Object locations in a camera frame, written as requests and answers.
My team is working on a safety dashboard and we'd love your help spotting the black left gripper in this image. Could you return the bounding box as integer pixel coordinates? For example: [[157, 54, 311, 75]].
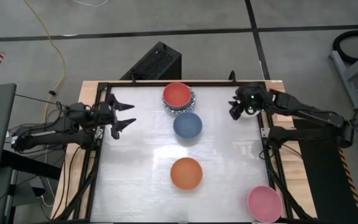
[[99, 93, 137, 140]]

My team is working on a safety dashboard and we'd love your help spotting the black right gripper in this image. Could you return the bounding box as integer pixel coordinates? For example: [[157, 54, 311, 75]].
[[228, 85, 270, 121]]

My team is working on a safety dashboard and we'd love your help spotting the blue patterned paper plate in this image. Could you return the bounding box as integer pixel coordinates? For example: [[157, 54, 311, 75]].
[[162, 86, 198, 115]]

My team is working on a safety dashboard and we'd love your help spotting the red bowl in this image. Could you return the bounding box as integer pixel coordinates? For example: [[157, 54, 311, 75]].
[[162, 82, 193, 110]]

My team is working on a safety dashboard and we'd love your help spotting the orange bowl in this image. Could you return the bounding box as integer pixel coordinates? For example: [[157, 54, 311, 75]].
[[170, 157, 204, 191]]

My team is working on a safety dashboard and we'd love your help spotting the blue bowl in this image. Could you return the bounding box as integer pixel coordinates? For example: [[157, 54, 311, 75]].
[[172, 111, 203, 140]]

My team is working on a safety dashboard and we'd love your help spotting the black computer tower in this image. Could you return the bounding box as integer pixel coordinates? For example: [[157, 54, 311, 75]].
[[119, 41, 182, 81]]

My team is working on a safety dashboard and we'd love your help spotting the pink bowl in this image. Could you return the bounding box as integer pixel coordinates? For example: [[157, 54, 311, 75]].
[[247, 185, 283, 224]]

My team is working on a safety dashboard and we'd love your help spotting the yellow cable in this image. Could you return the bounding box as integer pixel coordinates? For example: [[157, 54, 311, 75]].
[[23, 0, 67, 123]]

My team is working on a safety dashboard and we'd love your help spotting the grey metal frame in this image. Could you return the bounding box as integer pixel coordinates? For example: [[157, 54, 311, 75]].
[[329, 46, 358, 110]]

